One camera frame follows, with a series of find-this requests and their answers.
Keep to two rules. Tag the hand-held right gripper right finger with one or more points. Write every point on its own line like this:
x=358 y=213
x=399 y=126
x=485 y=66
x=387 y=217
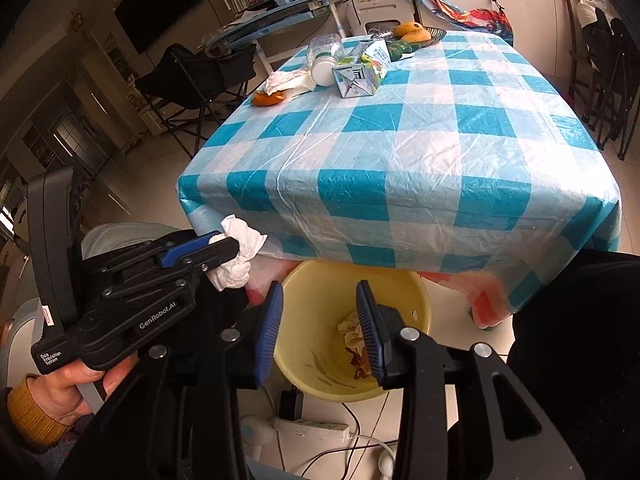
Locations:
x=370 y=340

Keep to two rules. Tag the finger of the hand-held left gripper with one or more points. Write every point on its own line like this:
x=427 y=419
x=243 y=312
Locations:
x=185 y=250
x=220 y=255

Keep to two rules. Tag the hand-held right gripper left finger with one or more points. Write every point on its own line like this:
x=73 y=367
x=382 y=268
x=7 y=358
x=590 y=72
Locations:
x=267 y=335

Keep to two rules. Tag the small white tissue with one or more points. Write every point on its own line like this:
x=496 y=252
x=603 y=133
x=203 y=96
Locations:
x=240 y=247

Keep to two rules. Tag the yellow plastic bin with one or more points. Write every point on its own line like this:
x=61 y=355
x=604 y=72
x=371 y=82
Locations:
x=310 y=320

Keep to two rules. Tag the large white tissue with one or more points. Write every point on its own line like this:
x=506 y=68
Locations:
x=290 y=80

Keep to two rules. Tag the green white drink carton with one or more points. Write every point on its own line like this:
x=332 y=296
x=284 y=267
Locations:
x=360 y=77

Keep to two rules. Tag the person's left hand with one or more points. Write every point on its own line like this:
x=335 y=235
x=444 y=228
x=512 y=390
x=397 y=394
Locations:
x=65 y=380

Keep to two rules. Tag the crumpled paper scraps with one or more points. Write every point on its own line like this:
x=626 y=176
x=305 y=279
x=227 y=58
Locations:
x=352 y=335

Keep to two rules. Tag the black power adapter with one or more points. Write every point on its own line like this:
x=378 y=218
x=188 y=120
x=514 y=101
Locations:
x=291 y=404

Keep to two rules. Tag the white power strip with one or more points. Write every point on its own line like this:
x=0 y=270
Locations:
x=310 y=428

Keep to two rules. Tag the orange carrot toy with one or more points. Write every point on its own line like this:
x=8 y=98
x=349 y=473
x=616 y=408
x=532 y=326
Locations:
x=267 y=99

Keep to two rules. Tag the black folding camp chair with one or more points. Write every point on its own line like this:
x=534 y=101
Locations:
x=195 y=75

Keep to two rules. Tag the blue white checkered tablecloth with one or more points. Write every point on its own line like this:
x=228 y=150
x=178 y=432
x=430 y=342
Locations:
x=400 y=160

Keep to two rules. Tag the person's dark trousers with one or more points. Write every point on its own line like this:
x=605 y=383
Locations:
x=580 y=360

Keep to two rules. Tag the blue study desk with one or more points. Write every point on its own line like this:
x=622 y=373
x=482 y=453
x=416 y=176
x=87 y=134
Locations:
x=270 y=17

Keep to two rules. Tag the green vegetable toy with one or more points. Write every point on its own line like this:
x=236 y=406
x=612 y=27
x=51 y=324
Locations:
x=402 y=51

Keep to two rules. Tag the white plastic stool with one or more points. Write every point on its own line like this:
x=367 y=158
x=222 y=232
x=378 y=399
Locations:
x=380 y=10

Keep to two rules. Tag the dark fruit bowl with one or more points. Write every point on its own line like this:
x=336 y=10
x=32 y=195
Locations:
x=435 y=35

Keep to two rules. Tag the colourful printed cloth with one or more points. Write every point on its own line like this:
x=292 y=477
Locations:
x=465 y=15

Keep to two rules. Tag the black folded chair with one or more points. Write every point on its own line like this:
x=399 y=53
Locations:
x=612 y=75

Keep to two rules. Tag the brown wooden chair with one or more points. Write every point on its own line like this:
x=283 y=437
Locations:
x=570 y=35

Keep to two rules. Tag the white plastic bag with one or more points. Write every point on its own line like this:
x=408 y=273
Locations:
x=592 y=10

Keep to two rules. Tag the black wall television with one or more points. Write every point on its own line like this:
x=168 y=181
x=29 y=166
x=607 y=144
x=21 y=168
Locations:
x=160 y=0

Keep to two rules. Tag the white wall cabinet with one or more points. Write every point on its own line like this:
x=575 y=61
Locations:
x=540 y=10

